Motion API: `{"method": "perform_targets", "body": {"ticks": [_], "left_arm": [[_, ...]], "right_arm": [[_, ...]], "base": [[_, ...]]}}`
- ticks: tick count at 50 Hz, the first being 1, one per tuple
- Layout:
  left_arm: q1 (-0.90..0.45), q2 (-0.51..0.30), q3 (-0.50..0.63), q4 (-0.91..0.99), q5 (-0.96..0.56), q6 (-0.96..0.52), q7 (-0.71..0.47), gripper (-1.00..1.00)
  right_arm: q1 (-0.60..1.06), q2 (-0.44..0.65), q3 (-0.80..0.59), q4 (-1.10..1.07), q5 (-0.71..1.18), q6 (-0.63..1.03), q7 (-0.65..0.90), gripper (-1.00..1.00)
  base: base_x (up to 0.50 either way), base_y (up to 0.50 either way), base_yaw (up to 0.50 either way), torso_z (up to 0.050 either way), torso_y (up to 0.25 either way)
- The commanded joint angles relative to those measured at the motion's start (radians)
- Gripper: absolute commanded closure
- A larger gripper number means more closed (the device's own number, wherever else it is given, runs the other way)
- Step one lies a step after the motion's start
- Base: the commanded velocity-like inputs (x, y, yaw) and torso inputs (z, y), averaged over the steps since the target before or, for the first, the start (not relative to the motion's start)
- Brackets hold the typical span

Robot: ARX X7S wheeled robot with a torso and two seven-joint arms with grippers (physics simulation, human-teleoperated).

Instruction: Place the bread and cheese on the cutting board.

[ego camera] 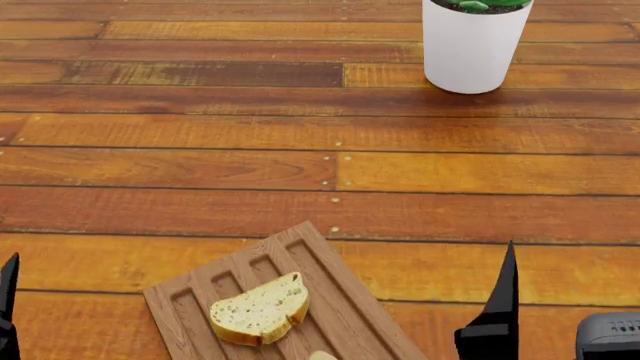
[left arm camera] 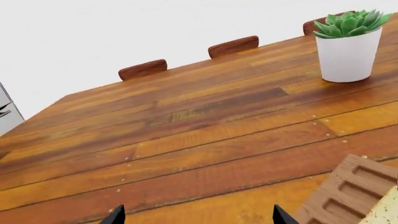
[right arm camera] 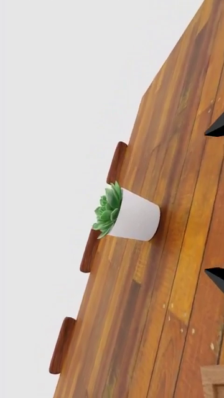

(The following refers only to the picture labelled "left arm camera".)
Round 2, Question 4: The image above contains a grey cabinet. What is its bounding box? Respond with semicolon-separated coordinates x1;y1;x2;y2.
0;82;26;138

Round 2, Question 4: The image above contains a brown wooden chair back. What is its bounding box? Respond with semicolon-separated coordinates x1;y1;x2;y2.
208;35;260;60
302;9;357;37
118;58;169;82

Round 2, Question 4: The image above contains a pale yellow cheese block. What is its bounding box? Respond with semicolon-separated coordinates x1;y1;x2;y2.
359;185;398;224

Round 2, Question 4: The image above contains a brown wooden grooved rack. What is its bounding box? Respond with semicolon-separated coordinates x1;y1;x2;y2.
292;153;398;224

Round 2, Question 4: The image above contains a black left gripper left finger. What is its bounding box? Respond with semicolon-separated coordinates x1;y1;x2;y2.
99;203;126;224

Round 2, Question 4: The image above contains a white plant pot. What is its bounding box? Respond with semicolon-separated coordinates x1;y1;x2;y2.
315;26;383;83

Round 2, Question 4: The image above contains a green succulent plant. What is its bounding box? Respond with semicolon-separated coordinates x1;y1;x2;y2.
313;9;394;39

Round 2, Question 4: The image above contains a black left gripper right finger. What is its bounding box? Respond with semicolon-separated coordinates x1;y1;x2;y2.
272;203;299;224

